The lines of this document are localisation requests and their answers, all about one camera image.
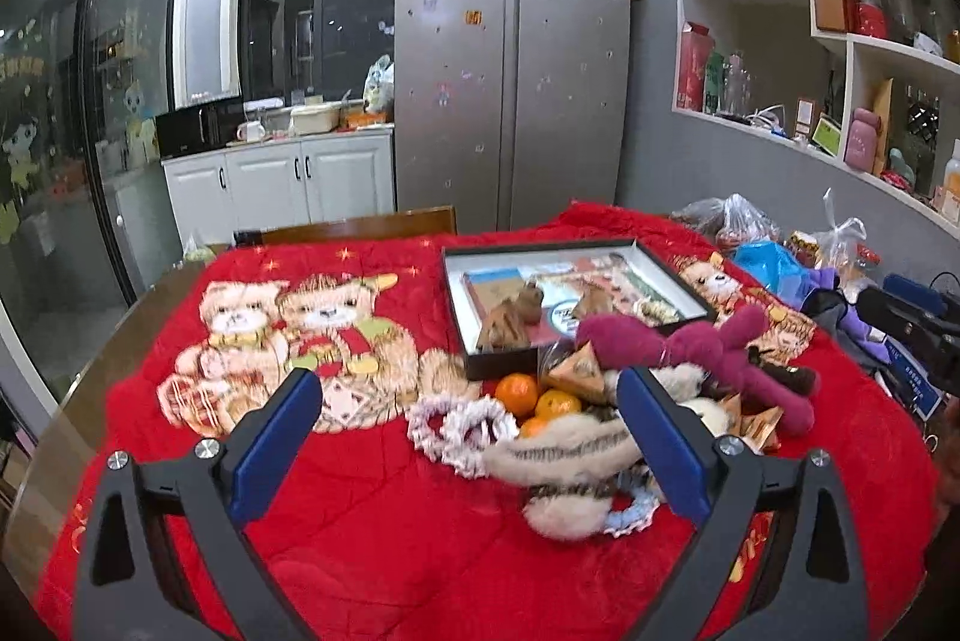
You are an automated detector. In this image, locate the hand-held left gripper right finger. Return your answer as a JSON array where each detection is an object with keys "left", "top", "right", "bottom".
[{"left": 616, "top": 365, "right": 871, "bottom": 641}]

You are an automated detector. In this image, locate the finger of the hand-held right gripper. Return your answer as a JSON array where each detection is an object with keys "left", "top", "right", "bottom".
[
  {"left": 855, "top": 285, "right": 960, "bottom": 396},
  {"left": 883, "top": 272, "right": 960, "bottom": 327}
]

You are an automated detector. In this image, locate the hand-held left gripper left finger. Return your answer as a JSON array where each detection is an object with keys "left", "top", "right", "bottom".
[{"left": 71, "top": 367, "right": 325, "bottom": 641}]

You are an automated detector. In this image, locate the cream plush bear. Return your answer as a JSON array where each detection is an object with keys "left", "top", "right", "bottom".
[{"left": 694, "top": 395, "right": 734, "bottom": 436}]

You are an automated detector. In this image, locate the brown triangular paper packet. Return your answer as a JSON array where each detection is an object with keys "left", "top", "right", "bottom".
[
  {"left": 475, "top": 298, "right": 535, "bottom": 351},
  {"left": 571, "top": 279, "right": 617, "bottom": 321},
  {"left": 538, "top": 341, "right": 610, "bottom": 404},
  {"left": 716, "top": 392, "right": 786, "bottom": 456}
]

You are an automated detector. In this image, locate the black gift box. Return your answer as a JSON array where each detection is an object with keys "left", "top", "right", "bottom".
[{"left": 441, "top": 238, "right": 719, "bottom": 381}]

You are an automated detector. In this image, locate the small brown plush bear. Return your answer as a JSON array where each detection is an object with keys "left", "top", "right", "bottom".
[{"left": 516, "top": 278, "right": 547, "bottom": 326}]

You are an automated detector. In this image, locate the wooden desktop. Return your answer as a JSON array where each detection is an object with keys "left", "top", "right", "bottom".
[{"left": 0, "top": 243, "right": 230, "bottom": 612}]

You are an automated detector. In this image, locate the purple cloth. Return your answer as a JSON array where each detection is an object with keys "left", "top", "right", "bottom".
[{"left": 799, "top": 266, "right": 901, "bottom": 372}]

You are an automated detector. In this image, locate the white and blue cardboard box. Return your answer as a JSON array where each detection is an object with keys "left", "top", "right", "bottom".
[{"left": 883, "top": 337, "right": 947, "bottom": 421}]

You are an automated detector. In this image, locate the white furry hair band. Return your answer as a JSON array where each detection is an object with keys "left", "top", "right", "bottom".
[{"left": 646, "top": 362, "right": 712, "bottom": 401}]

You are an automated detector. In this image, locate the grey cloth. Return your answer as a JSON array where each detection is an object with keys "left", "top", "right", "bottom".
[{"left": 802, "top": 296, "right": 848, "bottom": 335}]

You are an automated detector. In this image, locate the light blue scrunchie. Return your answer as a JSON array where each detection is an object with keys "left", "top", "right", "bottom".
[{"left": 602, "top": 482, "right": 666, "bottom": 538}]

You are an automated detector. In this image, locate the magenta plush toy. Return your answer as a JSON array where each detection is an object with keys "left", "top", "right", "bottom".
[{"left": 574, "top": 303, "right": 818, "bottom": 438}]

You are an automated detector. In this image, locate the glass jar with checkered lid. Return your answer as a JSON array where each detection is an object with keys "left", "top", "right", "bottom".
[{"left": 784, "top": 228, "right": 820, "bottom": 267}]

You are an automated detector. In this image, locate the beige fluffy pom-pom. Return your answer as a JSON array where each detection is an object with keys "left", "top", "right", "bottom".
[{"left": 523, "top": 482, "right": 610, "bottom": 543}]

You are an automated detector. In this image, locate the dark brown plush stick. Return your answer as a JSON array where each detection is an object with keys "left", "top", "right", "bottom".
[{"left": 748, "top": 347, "right": 820, "bottom": 399}]

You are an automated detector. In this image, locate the teal figurine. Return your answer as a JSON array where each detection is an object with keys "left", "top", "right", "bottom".
[{"left": 887, "top": 148, "right": 922, "bottom": 186}]

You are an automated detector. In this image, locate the red printed blanket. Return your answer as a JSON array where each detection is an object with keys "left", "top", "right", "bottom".
[{"left": 34, "top": 200, "right": 942, "bottom": 641}]

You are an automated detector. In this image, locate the blue plastic bag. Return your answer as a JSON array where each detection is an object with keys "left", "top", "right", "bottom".
[{"left": 731, "top": 240, "right": 815, "bottom": 305}]

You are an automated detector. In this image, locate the pink bottle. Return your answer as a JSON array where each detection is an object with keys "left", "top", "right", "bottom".
[{"left": 844, "top": 109, "right": 882, "bottom": 172}]

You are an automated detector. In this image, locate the brown paper envelope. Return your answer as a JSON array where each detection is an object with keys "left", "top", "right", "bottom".
[{"left": 870, "top": 79, "right": 895, "bottom": 173}]

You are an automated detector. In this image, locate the colourful printed sheet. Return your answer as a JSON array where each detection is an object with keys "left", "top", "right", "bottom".
[{"left": 525, "top": 251, "right": 687, "bottom": 342}]

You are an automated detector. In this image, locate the green framed card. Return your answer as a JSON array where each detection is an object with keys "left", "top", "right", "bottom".
[{"left": 810, "top": 115, "right": 842, "bottom": 157}]

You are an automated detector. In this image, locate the clear bag with dark contents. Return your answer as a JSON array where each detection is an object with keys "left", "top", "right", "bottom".
[{"left": 670, "top": 193, "right": 781, "bottom": 252}]

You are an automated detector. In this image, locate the brown booklet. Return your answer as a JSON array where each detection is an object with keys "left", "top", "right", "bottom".
[{"left": 461, "top": 268, "right": 526, "bottom": 342}]

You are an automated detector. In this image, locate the white kitchen cabinet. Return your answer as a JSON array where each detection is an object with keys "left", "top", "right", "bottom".
[{"left": 161, "top": 130, "right": 397, "bottom": 248}]

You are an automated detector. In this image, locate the clear glass bottle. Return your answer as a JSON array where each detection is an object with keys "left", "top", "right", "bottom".
[{"left": 883, "top": 0, "right": 922, "bottom": 44}]

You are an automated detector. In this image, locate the green box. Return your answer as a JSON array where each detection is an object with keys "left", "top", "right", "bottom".
[{"left": 703, "top": 50, "right": 727, "bottom": 115}]

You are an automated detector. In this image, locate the brown cardboard box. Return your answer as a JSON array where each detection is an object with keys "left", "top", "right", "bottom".
[{"left": 810, "top": 0, "right": 863, "bottom": 35}]

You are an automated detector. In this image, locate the red gift box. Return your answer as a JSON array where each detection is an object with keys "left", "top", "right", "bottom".
[{"left": 675, "top": 21, "right": 713, "bottom": 112}]

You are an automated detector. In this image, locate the cream plastic basin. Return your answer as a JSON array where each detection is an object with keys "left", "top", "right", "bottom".
[{"left": 289, "top": 103, "right": 338, "bottom": 134}]

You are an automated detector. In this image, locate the black microwave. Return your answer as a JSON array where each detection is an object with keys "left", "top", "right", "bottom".
[{"left": 154, "top": 103, "right": 245, "bottom": 158}]

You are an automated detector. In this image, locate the glass sliding door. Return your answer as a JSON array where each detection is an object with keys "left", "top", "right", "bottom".
[{"left": 0, "top": 0, "right": 185, "bottom": 380}]

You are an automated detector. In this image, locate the plastic bag with groceries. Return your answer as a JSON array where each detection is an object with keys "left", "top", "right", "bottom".
[{"left": 363, "top": 55, "right": 396, "bottom": 118}]

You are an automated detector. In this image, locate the silver refrigerator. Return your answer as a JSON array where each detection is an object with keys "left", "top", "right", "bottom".
[{"left": 394, "top": 0, "right": 632, "bottom": 233}]

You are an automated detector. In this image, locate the dark window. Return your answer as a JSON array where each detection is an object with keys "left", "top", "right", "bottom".
[{"left": 238, "top": 0, "right": 398, "bottom": 103}]

